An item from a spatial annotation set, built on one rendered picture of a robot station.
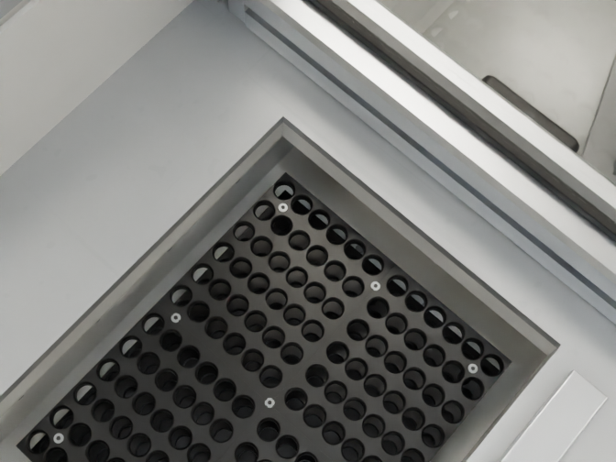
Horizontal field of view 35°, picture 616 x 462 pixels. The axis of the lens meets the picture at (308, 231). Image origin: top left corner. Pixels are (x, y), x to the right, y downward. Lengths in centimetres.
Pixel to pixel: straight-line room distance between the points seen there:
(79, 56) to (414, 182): 20
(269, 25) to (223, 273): 15
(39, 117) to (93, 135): 3
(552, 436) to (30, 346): 27
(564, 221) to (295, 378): 17
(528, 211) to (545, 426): 11
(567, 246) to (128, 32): 27
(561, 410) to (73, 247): 27
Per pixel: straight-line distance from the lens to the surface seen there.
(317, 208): 59
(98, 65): 57
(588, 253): 51
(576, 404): 53
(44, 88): 54
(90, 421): 57
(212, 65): 58
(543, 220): 51
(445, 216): 55
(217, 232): 65
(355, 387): 56
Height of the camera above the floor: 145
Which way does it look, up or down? 70 degrees down
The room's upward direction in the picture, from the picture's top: 6 degrees clockwise
